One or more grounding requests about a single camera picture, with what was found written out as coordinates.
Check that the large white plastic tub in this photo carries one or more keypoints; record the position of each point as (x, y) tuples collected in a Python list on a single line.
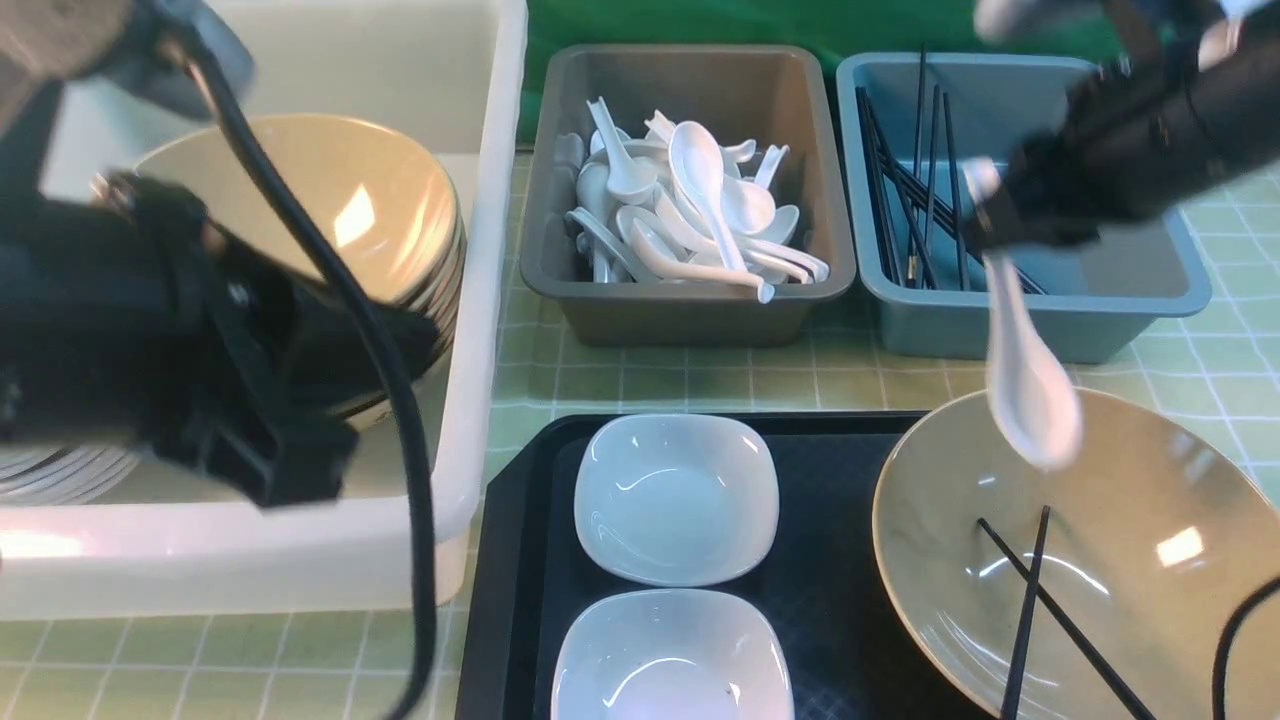
[(447, 73)]

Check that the grey plastic spoon bin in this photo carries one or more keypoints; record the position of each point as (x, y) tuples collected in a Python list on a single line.
[(774, 94)]

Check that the stack of white dishes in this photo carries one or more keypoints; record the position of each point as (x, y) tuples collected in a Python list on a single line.
[(48, 476)]

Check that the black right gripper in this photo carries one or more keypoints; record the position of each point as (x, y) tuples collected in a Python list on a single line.
[(1034, 199)]

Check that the pile of white spoons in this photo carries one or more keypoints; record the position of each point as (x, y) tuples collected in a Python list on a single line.
[(631, 221)]

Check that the white square dish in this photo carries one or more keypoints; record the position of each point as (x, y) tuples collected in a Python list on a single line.
[(671, 654), (677, 500)]

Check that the blue-grey plastic chopstick bin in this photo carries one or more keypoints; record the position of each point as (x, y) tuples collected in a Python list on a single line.
[(1088, 304)]

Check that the stack of tan bowls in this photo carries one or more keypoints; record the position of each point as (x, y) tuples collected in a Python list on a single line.
[(386, 205)]

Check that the white ceramic soup spoon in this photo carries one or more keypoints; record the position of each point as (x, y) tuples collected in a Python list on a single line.
[(1030, 396)]

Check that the black plastic serving tray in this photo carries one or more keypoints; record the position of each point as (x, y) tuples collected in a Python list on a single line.
[(847, 654)]

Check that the green cloth backdrop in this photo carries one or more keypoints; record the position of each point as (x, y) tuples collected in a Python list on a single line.
[(831, 30)]

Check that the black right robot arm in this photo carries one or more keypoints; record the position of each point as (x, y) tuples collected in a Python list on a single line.
[(1191, 104)]

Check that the black chopsticks in bin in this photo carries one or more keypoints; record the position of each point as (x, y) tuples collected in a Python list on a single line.
[(909, 203)]

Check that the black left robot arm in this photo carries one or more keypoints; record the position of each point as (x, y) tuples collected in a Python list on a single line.
[(137, 320)]

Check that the black chopstick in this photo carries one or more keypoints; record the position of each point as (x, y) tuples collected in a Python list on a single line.
[(1014, 682), (1127, 697)]

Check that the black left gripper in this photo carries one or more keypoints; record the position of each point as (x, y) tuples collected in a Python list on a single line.
[(276, 353)]

